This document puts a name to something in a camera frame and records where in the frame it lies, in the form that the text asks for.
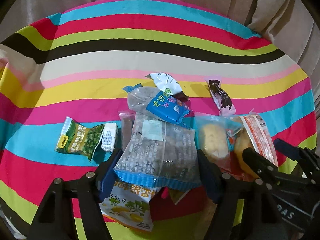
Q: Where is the orange ginkgo snack packet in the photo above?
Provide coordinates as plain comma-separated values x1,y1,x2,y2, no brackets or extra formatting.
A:
100,180,160,232

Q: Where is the pink chocolate candy bar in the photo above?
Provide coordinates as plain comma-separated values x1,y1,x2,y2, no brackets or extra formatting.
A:
204,76,236,117

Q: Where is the white blue candy packet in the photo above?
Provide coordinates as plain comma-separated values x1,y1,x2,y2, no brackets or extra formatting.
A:
146,72,189,102

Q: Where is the colourful striped cloth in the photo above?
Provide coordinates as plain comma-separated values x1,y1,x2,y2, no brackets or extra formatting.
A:
1,0,316,237

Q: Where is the small blue snack packet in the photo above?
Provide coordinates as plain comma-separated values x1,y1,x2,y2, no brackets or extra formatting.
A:
126,86,190,128

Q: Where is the clear cookie packet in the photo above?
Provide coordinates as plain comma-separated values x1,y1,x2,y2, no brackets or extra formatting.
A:
194,112,244,171

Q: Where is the beige curtain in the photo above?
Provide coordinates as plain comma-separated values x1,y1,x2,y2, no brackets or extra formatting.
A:
1,0,319,94

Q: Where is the blue clear snack packet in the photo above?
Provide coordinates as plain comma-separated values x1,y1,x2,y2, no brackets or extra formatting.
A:
114,113,201,191

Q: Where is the red clear pastry packet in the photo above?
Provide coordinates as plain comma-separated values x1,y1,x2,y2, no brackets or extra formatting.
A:
227,113,279,178

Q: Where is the green pea snack packet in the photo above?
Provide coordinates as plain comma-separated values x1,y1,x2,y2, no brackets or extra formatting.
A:
56,116,118,161

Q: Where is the red jerky stick packet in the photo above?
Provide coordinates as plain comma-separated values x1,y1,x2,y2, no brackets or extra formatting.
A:
119,110,136,151

